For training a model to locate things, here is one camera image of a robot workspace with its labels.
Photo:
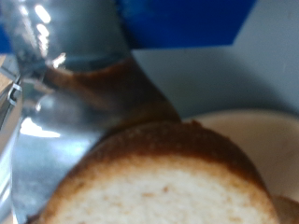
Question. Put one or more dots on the silver toaster oven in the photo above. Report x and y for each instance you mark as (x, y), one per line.
(233, 77)

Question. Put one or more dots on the round wooden cutting board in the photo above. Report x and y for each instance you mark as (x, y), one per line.
(267, 149)

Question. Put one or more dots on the metal spatula with blue block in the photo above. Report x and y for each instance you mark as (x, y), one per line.
(71, 31)

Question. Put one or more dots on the white bread slice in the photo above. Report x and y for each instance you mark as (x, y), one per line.
(289, 211)
(162, 186)

